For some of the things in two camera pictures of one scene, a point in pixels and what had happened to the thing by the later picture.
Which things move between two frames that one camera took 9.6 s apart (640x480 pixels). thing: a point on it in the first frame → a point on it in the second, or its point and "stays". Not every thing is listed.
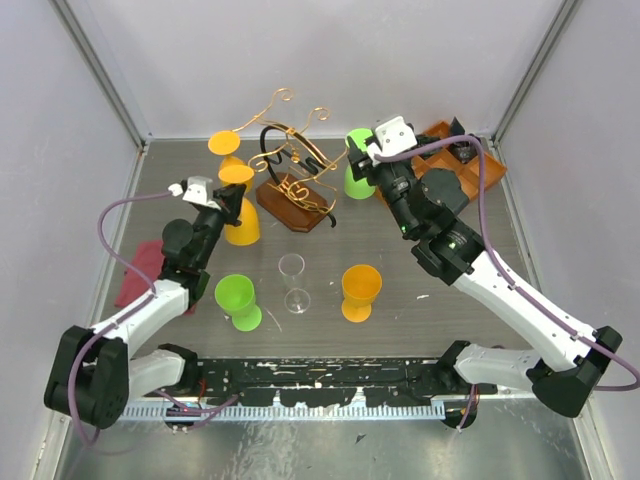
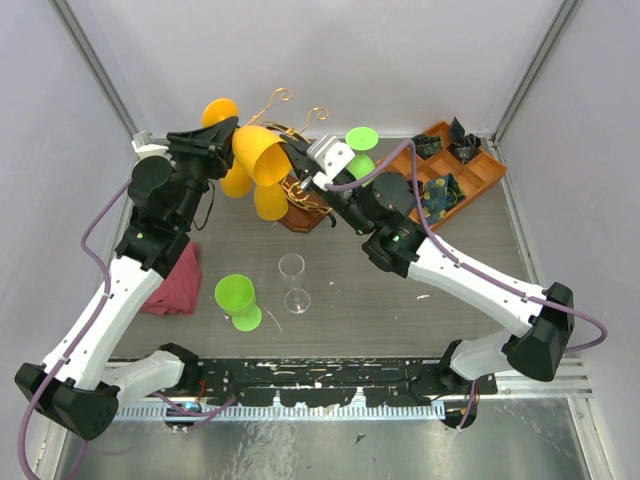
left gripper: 230,201 → 210,144
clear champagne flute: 291,266 stays
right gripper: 363,167 → 303,161
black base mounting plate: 314,381 stays
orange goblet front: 361,284 → 257,151
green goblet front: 235,296 stays
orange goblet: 235,170 → 270,202
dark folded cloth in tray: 464,150 stays
